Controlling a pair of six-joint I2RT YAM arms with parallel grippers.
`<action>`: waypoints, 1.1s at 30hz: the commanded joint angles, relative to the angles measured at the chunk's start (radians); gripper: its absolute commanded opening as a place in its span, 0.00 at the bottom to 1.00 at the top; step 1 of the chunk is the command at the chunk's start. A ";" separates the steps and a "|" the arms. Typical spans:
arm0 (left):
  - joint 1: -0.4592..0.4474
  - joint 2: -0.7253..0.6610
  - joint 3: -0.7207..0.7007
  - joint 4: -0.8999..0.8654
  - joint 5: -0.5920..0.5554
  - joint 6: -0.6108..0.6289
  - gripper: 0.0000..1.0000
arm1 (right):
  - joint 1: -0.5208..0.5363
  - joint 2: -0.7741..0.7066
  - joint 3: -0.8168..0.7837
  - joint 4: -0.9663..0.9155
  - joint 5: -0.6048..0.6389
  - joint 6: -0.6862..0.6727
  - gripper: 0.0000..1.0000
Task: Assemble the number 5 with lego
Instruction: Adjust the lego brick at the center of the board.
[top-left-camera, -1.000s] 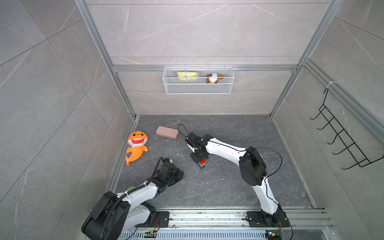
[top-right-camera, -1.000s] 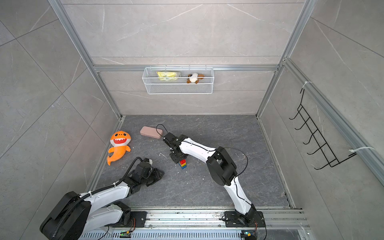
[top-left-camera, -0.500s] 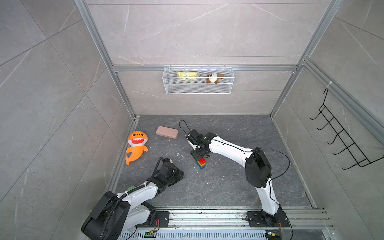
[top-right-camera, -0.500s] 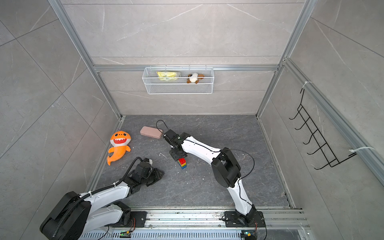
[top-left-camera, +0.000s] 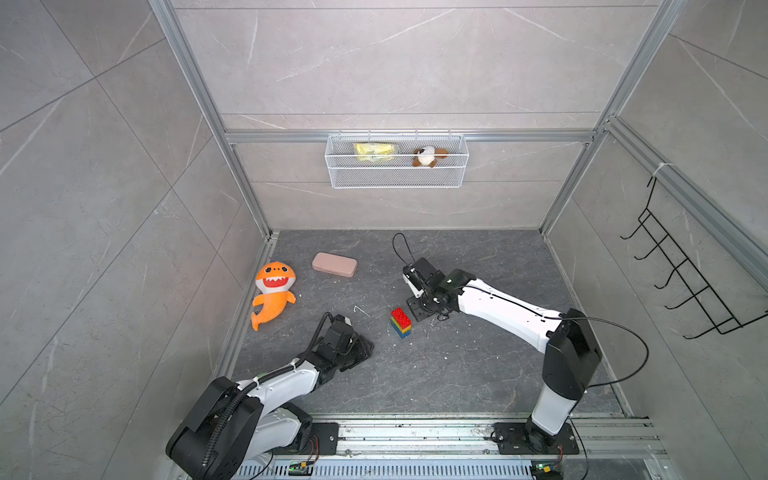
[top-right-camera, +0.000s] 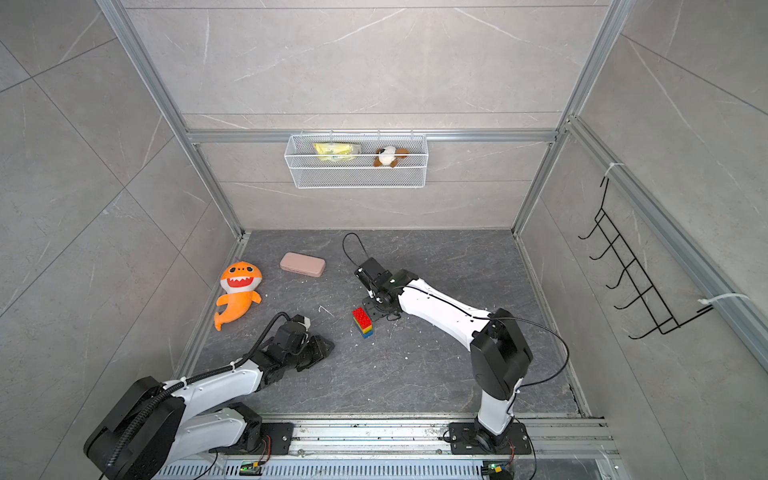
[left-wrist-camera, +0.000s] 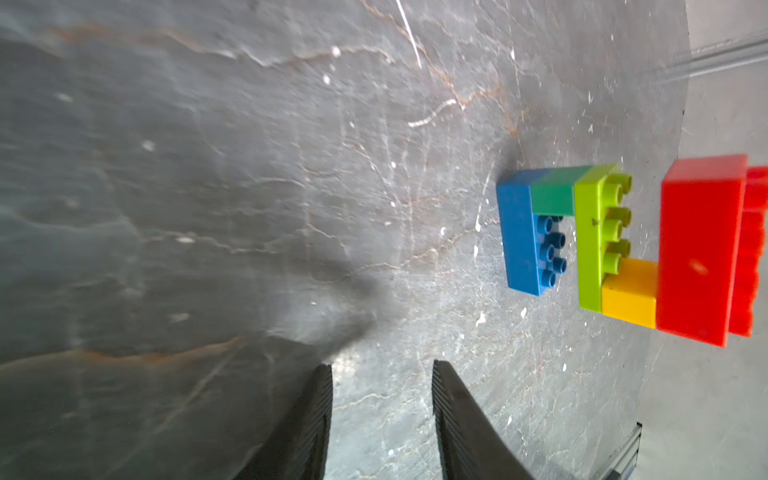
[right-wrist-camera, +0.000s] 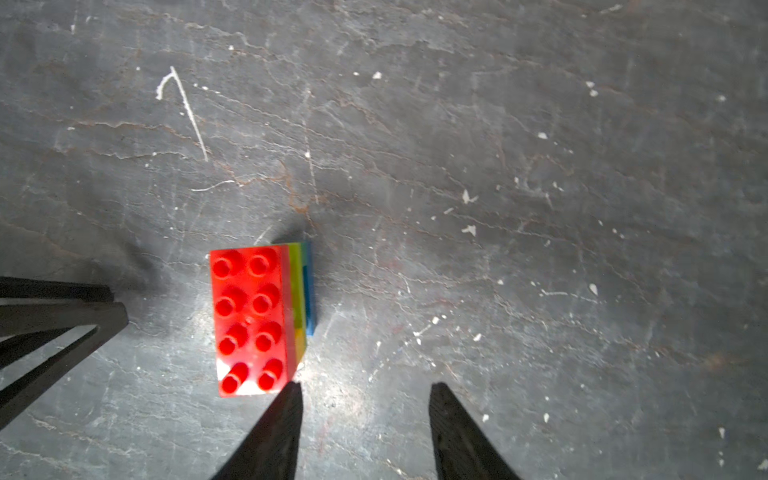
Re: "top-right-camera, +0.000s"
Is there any red lego brick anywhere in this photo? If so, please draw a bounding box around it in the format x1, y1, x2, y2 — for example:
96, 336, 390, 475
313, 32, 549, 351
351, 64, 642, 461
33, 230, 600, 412
352, 307, 373, 329

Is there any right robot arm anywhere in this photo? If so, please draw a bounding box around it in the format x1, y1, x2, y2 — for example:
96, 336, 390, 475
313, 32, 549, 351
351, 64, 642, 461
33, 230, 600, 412
353, 258, 533, 440

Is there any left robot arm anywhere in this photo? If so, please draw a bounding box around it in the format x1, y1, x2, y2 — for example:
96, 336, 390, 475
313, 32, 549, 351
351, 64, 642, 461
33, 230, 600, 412
83, 324, 334, 479

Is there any orange shark plush toy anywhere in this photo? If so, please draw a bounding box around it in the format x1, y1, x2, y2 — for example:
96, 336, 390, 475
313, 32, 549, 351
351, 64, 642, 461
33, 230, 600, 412
214, 261, 263, 331

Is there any brown white plush toy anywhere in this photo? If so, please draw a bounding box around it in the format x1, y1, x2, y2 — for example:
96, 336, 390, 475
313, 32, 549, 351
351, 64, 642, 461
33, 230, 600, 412
373, 146, 409, 168

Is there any yellow packet in basket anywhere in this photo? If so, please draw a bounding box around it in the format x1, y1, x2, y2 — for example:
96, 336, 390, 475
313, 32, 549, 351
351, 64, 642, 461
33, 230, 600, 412
313, 142, 362, 163

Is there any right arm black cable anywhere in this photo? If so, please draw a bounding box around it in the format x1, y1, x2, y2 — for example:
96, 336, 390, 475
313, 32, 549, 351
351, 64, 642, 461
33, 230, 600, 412
341, 232, 370, 271

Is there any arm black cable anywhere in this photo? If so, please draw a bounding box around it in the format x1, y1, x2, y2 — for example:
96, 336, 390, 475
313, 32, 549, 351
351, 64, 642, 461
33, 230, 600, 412
101, 311, 295, 480
341, 232, 370, 271

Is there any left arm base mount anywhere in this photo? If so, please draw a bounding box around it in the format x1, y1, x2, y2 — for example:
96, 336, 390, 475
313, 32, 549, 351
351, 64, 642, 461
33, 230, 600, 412
208, 402, 294, 456

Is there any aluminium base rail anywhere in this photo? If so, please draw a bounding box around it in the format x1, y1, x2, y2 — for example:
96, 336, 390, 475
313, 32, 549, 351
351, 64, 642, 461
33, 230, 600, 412
150, 414, 629, 479

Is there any white wire basket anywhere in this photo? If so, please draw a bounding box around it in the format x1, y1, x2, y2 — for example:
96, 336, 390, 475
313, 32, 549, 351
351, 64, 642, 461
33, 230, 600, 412
284, 132, 429, 189

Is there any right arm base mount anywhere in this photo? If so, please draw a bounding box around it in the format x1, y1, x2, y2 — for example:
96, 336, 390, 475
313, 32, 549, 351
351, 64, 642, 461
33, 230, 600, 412
440, 419, 533, 455

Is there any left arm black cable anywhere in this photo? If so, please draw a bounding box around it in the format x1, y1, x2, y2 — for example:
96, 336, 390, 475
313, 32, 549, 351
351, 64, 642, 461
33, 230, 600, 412
101, 311, 295, 480

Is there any black wall hook rack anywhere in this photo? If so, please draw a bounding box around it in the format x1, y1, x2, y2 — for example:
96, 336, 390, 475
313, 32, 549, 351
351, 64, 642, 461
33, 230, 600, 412
578, 177, 714, 341

